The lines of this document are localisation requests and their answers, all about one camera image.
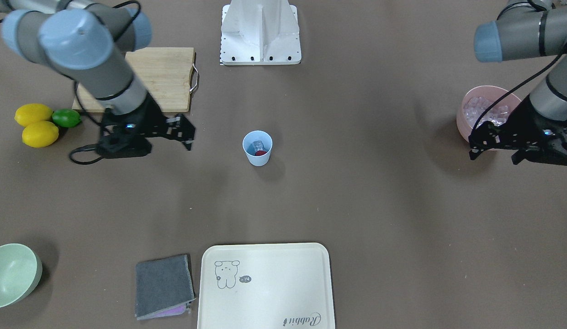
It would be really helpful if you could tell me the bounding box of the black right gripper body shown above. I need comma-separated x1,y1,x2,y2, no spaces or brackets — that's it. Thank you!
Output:
100,94,169,138

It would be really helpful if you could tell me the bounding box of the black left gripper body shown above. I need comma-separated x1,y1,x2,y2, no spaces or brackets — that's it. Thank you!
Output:
507,97,567,166

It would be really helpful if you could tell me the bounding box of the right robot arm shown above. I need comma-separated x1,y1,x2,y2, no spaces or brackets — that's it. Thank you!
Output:
0,0,196,159

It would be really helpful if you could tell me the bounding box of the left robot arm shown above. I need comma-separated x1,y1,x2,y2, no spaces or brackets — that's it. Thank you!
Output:
468,0,567,166

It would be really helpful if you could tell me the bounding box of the clear ice cubes pile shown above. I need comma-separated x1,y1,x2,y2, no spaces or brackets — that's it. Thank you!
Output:
462,96,511,127

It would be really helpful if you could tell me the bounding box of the light blue plastic cup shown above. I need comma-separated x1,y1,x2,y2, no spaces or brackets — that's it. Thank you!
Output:
242,130,273,167

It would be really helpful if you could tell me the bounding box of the bamboo cutting board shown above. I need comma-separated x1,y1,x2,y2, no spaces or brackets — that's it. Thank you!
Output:
72,47,199,115

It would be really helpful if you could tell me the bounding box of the pink bowl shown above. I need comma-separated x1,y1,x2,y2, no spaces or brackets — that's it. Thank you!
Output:
456,85,522,142

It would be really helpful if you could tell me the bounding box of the green lime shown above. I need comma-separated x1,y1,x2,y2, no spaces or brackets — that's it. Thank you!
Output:
52,108,81,128

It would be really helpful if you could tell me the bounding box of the yellow lemon lower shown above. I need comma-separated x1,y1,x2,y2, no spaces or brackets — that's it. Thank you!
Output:
21,121,59,148

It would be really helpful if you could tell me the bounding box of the yellow lemon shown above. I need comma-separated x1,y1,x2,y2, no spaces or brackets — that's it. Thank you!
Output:
21,121,59,148
14,103,53,127

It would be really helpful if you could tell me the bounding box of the yellow lemon upper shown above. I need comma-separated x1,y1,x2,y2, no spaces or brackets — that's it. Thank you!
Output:
14,103,53,127

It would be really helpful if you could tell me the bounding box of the grey folded cloth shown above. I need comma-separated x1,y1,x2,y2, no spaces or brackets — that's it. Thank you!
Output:
134,254,196,321

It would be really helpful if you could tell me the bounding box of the cream rabbit tray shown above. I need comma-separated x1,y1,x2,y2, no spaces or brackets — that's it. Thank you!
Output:
197,242,336,329

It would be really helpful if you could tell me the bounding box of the mint green bowl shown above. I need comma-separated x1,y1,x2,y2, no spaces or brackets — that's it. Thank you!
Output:
0,243,43,308

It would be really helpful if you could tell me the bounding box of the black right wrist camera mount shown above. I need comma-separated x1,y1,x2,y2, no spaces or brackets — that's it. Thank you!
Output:
95,135,152,159

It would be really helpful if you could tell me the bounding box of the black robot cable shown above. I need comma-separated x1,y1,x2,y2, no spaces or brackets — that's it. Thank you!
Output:
69,0,142,165

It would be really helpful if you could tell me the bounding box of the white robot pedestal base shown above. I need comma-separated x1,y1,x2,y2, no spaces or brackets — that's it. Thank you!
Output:
219,0,302,65

